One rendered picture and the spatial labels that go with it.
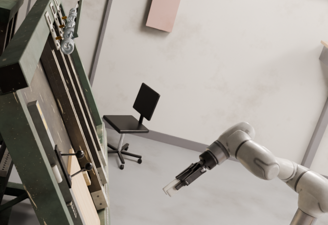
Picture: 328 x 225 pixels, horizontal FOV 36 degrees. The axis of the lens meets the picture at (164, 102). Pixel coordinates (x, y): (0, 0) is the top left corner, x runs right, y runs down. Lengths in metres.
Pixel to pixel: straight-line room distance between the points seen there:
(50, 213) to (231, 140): 0.77
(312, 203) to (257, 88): 3.97
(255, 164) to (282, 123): 4.57
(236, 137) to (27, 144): 0.81
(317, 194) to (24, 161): 1.30
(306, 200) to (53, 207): 1.15
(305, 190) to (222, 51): 3.86
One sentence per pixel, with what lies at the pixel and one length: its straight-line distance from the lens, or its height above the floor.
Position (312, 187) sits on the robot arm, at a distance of 2.45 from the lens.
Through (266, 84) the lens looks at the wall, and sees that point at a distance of 6.31.
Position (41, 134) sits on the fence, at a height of 1.59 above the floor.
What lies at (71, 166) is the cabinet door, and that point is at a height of 1.31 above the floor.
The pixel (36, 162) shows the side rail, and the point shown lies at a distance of 1.95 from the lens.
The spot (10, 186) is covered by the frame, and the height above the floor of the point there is 0.18.
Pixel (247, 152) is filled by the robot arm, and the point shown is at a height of 1.81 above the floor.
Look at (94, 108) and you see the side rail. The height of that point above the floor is 1.03.
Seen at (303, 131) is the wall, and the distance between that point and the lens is 6.62.
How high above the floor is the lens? 2.52
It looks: 18 degrees down
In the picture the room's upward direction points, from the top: 16 degrees clockwise
